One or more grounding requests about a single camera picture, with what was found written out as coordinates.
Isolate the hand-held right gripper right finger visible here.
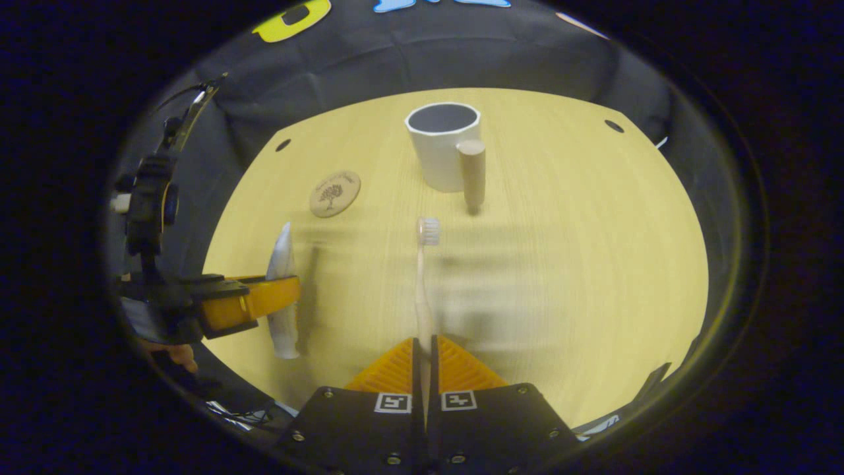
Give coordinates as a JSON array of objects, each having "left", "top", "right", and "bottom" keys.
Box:
[{"left": 429, "top": 334, "right": 584, "bottom": 475}]

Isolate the white toothpaste tube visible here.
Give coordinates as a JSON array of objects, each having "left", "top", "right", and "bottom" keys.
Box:
[{"left": 265, "top": 222, "right": 303, "bottom": 360}]

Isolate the light wooden desktop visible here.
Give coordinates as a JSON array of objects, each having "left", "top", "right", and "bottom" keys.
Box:
[{"left": 201, "top": 87, "right": 709, "bottom": 429}]

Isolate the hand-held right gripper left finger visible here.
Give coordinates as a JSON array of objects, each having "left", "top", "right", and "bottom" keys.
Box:
[{"left": 274, "top": 336, "right": 423, "bottom": 475}]

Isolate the pale toothbrush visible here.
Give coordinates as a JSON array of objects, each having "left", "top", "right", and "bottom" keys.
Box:
[{"left": 414, "top": 216, "right": 441, "bottom": 423}]

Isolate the black backdrop cloth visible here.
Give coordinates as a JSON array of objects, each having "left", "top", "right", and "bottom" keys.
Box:
[{"left": 109, "top": 0, "right": 709, "bottom": 284}]

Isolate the round wooden coaster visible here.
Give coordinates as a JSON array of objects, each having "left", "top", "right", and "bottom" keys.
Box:
[{"left": 309, "top": 170, "right": 362, "bottom": 218}]

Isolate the white cup with wooden handle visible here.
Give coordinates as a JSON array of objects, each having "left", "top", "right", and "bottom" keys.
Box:
[{"left": 404, "top": 102, "right": 487, "bottom": 215}]

